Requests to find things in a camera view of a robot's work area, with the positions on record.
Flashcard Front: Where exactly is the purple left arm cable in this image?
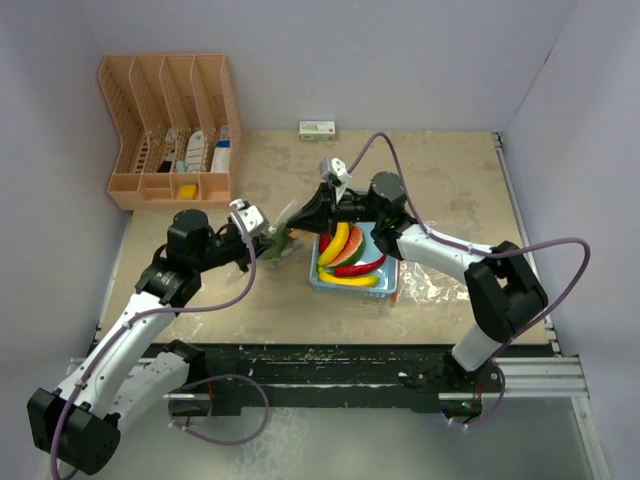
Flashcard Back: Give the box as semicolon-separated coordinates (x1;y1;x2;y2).
48;214;259;480

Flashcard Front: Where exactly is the watermelon slice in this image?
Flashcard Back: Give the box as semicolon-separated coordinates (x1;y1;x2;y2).
326;225;366;269

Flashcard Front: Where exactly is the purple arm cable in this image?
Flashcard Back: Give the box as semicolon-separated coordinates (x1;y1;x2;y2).
347;132;592;361
48;214;259;480

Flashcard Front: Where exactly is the clear bag with orange zipper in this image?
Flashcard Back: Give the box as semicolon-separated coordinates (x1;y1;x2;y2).
392;261;469;306

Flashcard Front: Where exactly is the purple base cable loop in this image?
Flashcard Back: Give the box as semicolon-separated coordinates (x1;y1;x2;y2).
167;374;274;447

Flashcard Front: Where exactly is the yellow banana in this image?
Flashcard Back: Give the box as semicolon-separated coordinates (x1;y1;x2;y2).
317;222;350;267
317;267;379;288

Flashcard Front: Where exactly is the peach plastic file organizer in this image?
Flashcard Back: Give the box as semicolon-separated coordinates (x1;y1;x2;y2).
98;54;243;211

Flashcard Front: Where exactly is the green leafy vegetable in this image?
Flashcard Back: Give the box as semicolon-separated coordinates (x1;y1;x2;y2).
266;228;291;259

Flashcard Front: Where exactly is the white blue box in organizer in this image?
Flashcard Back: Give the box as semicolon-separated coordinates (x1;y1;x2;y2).
210;125;231;173

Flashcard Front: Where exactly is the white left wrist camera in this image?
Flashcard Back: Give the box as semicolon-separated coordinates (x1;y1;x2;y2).
229;198;269;237

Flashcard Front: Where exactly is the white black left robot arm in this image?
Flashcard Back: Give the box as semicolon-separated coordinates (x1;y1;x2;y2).
27;199;270;479

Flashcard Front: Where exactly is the white bottle in organizer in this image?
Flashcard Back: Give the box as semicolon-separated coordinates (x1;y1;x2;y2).
184;130;205;172

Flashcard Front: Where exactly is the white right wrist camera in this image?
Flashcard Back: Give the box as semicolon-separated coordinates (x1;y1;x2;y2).
319;157;352;202

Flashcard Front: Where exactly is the yellow block in organizer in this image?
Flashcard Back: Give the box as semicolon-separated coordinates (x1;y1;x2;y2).
179;184;198;200

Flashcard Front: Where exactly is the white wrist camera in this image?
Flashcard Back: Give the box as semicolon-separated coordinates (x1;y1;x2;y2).
229;198;269;237
319;157;352;202

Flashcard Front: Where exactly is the black aluminium base frame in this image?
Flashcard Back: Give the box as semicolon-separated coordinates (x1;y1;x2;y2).
131;342;609;479

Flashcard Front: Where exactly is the clear polka dot zip bag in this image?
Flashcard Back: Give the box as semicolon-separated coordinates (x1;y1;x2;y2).
254;200;303;265

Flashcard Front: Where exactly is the green and white small box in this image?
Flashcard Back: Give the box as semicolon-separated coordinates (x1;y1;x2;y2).
298;120;336;142

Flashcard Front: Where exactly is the light blue plastic basket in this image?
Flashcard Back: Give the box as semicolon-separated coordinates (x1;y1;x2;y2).
309;192;400;298

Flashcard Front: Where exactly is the red chili pepper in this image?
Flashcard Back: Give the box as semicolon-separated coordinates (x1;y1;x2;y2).
333;255;386;278
318;234;332;254

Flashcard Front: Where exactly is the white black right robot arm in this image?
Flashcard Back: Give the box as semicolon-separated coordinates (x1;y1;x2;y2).
287;172;549;391

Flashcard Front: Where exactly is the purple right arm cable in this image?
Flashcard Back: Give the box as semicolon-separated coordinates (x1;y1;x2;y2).
347;132;592;361

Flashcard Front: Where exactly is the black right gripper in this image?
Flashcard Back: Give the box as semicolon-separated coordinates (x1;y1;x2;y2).
287;180;384;238

